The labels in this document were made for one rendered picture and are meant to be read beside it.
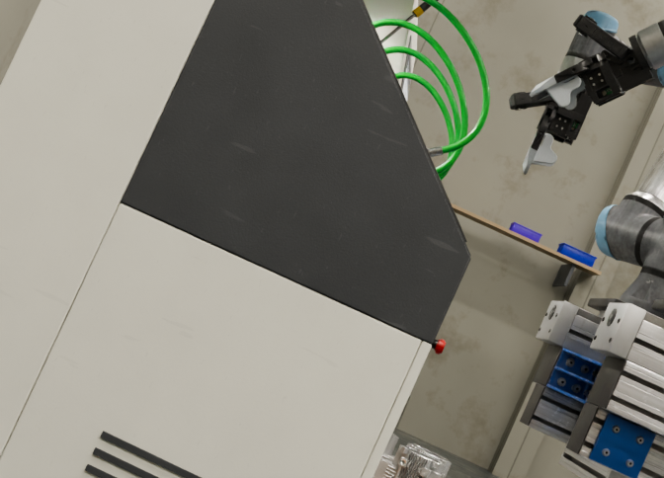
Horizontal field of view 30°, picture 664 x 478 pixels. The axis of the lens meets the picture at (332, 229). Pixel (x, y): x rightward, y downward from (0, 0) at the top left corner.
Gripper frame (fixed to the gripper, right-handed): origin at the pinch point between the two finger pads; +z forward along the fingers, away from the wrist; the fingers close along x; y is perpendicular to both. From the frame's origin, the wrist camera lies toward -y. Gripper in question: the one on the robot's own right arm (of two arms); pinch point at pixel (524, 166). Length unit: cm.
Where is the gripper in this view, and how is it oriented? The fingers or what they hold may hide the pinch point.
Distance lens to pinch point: 257.0
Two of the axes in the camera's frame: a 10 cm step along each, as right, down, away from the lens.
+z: -4.2, 9.1, -0.6
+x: 0.6, 0.9, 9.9
